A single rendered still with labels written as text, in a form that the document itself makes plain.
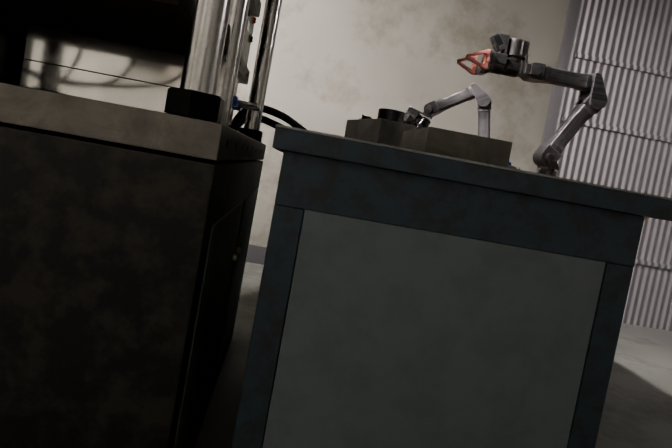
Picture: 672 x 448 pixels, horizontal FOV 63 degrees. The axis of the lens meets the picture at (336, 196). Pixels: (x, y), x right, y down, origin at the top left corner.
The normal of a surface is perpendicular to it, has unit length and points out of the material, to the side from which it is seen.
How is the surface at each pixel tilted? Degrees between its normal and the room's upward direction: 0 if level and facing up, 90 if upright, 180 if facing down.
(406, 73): 90
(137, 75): 90
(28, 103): 90
